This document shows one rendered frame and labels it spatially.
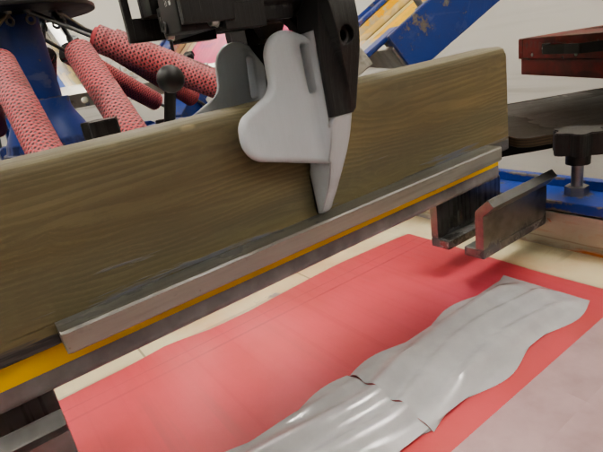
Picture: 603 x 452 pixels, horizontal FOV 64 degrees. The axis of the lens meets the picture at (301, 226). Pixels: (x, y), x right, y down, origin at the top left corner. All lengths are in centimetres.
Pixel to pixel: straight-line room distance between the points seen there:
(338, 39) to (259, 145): 6
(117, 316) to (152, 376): 18
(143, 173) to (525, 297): 29
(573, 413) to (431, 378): 8
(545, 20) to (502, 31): 20
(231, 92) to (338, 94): 7
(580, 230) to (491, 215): 10
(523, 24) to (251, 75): 225
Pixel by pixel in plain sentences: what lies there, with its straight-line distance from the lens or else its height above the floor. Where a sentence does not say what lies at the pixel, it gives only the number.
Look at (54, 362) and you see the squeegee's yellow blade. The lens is 24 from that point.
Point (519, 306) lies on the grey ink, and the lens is 39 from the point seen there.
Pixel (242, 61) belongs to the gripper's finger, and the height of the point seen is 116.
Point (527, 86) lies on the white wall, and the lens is 251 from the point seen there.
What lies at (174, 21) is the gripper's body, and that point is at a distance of 22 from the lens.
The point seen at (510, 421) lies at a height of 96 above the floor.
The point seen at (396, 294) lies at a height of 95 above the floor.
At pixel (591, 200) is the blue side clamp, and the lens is 49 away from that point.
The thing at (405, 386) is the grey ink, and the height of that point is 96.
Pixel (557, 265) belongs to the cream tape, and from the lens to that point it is 47.
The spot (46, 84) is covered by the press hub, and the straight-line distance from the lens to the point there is 107.
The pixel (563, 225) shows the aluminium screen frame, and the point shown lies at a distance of 49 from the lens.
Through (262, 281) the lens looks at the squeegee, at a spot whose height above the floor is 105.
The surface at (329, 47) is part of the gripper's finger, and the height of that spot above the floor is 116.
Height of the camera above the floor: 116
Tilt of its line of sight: 20 degrees down
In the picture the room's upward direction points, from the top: 9 degrees counter-clockwise
